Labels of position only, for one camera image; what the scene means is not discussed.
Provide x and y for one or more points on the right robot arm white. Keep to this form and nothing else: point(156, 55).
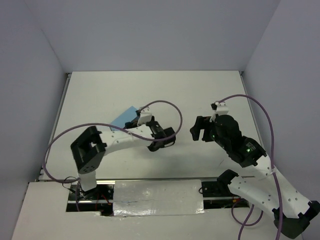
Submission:
point(269, 190)

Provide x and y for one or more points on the silver foil tape sheet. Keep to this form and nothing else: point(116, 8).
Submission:
point(157, 198)

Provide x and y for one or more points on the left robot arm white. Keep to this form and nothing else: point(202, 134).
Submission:
point(92, 145)

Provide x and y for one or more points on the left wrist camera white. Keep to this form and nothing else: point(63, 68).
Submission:
point(144, 115)

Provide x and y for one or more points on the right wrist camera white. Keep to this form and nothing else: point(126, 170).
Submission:
point(219, 108)

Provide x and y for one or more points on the blue plastic box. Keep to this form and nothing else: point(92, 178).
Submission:
point(127, 116)

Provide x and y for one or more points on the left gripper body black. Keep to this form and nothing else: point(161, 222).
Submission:
point(161, 135)

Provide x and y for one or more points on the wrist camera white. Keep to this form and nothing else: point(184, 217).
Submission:
point(144, 115)
point(219, 108)

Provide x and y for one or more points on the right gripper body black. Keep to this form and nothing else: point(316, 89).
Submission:
point(204, 128)

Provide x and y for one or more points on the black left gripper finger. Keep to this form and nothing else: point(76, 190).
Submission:
point(155, 146)
point(169, 132)

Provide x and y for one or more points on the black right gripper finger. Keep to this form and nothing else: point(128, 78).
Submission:
point(200, 122)
point(195, 132)

